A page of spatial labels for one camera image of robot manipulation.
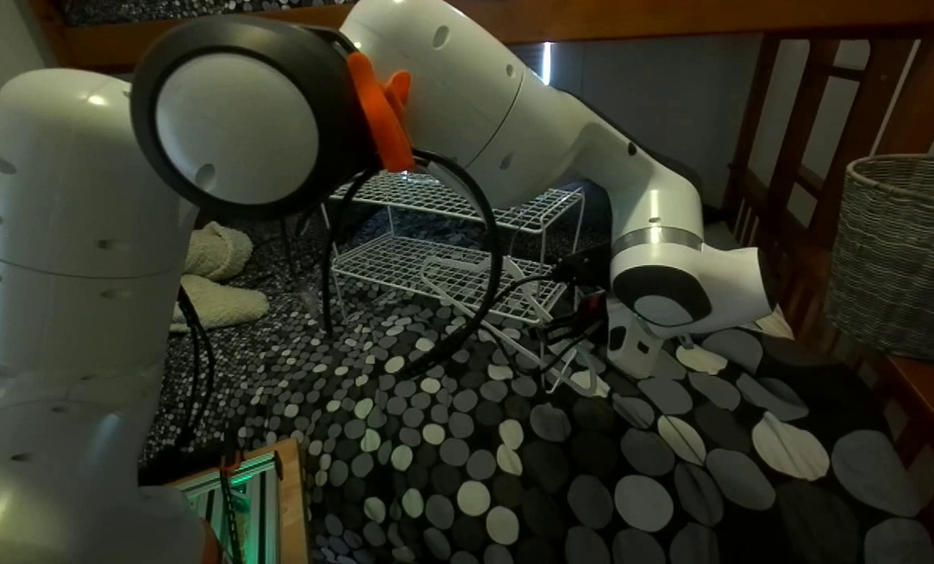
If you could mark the black grey polka dot duvet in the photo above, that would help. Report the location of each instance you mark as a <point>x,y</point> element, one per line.
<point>759,491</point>

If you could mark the white plastic clothes hanger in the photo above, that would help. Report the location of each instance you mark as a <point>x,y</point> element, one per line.
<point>589,383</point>

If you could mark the wooden bunk bed frame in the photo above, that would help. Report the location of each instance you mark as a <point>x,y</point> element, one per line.
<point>696,17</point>

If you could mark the beige crumpled towel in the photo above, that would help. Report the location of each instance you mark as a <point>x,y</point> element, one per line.
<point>219,303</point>

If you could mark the wooden box with green light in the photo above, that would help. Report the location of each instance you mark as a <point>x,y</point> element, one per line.
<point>290,503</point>

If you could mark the grey woven laundry basket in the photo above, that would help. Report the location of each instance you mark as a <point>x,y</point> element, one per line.
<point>907,260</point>

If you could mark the grey window curtain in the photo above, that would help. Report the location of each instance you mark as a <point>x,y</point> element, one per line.
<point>696,113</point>

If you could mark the white flat pillow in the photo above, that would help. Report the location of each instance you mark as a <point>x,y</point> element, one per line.
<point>776,325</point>

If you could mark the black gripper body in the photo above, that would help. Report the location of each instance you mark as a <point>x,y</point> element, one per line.
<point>589,278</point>

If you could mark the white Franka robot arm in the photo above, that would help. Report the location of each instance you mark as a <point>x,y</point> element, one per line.
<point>61,260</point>

